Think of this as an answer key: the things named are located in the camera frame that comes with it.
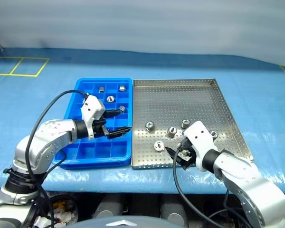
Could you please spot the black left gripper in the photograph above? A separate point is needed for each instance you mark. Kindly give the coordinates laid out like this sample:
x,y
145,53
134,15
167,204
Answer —
x,y
98,128

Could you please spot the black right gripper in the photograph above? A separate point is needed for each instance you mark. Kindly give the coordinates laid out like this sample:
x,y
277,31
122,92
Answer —
x,y
188,161

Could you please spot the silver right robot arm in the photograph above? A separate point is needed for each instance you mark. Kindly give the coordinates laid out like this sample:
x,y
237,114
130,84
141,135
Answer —
x,y
251,185

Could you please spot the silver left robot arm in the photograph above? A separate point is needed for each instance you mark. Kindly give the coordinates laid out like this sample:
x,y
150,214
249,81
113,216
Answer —
x,y
50,135

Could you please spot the blue compartment tray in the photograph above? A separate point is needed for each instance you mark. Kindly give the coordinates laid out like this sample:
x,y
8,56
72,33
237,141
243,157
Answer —
x,y
97,152

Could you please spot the grey rounded cylinder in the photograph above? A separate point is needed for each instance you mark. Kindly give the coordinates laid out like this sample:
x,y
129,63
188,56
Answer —
x,y
173,213
107,207

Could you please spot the perforated metal tray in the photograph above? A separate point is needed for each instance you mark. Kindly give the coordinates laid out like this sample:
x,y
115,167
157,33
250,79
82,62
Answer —
x,y
175,102

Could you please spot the grey robot chest cover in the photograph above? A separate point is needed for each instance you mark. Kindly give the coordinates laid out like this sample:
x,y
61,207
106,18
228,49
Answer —
x,y
123,223

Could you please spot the black bin with scraps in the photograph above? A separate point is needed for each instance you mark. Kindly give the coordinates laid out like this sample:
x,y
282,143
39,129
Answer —
x,y
61,209

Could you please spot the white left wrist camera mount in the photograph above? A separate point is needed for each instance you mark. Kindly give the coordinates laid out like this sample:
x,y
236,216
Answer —
x,y
92,107

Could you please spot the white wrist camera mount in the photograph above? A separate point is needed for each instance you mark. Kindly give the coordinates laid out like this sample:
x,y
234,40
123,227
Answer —
x,y
199,135
92,107

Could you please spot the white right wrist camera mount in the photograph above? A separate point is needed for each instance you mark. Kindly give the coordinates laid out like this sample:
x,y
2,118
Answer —
x,y
199,135

